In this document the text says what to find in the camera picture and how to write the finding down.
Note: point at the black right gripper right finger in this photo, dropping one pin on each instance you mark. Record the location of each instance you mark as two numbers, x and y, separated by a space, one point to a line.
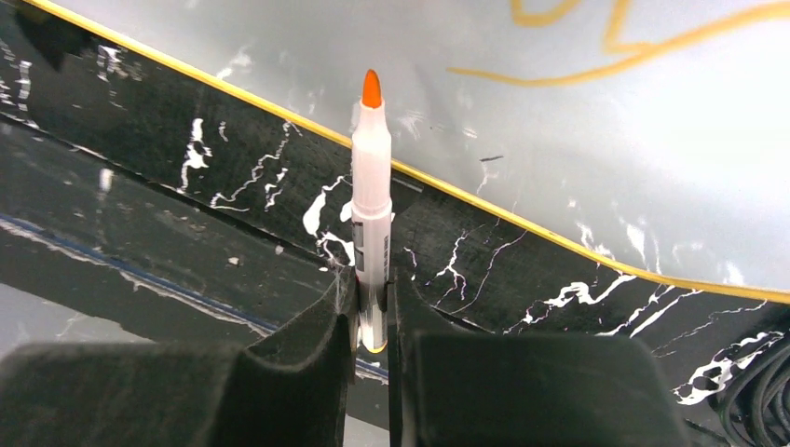
453 387

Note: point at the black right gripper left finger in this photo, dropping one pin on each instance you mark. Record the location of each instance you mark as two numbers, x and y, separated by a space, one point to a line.
288 389

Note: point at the white orange marker pen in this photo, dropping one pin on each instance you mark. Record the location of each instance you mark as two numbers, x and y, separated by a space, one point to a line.
371 212

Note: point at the yellow framed whiteboard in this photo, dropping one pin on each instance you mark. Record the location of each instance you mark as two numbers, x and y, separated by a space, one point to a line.
652 136

